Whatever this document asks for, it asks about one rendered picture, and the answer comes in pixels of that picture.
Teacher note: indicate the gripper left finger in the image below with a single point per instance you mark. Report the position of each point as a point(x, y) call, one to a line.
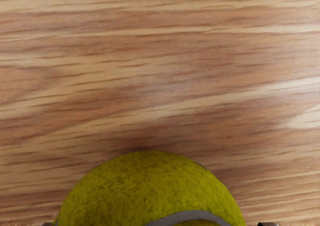
point(50, 224)

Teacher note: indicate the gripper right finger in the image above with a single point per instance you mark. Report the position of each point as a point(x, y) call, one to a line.
point(266, 224)

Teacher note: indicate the yellow tennis ball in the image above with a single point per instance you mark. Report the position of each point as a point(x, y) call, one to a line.
point(150, 193)

